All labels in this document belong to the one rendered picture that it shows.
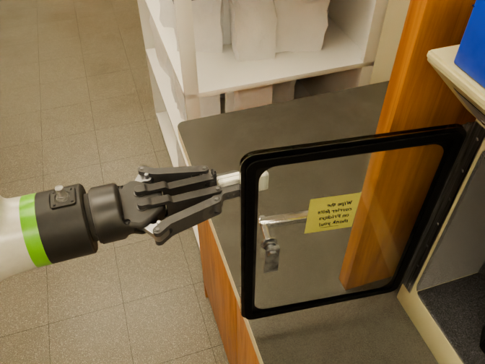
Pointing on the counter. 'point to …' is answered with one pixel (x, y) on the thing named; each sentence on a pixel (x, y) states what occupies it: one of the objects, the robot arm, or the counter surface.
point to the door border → (323, 150)
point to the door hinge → (445, 201)
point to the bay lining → (461, 236)
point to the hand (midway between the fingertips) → (242, 182)
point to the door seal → (331, 157)
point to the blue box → (473, 45)
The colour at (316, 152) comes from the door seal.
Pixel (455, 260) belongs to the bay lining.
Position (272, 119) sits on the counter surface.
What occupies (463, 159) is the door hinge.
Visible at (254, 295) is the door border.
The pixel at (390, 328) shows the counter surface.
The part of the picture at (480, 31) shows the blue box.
